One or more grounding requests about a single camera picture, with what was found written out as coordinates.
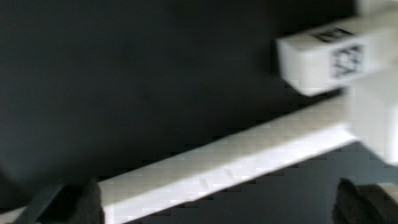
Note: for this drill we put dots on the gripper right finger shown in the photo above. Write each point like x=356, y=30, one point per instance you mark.
x=366, y=203

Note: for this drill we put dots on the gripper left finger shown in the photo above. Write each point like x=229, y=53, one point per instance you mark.
x=66, y=204

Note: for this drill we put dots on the white chair seat part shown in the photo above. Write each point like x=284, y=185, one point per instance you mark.
x=372, y=92

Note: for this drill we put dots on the white workspace border frame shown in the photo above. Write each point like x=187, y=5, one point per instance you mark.
x=231, y=161

